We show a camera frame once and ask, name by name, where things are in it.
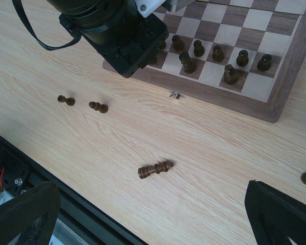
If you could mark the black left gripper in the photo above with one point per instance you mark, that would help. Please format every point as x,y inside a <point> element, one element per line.
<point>138,47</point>

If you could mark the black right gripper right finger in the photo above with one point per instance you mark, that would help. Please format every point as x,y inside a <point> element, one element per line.
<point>275,217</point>

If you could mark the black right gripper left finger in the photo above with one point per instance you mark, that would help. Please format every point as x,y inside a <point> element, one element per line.
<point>31,216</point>

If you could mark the dark pawn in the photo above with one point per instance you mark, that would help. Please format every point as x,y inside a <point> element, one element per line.
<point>265,63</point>
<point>242,58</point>
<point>199,49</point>
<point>161,45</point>
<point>218,54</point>
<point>177,43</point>

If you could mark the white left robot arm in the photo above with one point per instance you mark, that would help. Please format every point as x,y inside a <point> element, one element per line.
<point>125,33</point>

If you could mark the metal board clasp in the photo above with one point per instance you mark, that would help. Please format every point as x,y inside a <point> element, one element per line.
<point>176,95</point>

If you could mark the wooden chess board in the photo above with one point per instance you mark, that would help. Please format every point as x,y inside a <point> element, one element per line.
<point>277,28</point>

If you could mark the dark fallen king piece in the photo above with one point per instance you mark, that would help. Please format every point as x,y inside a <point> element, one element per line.
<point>158,168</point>

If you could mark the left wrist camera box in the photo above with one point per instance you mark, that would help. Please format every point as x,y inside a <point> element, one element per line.
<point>175,5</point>

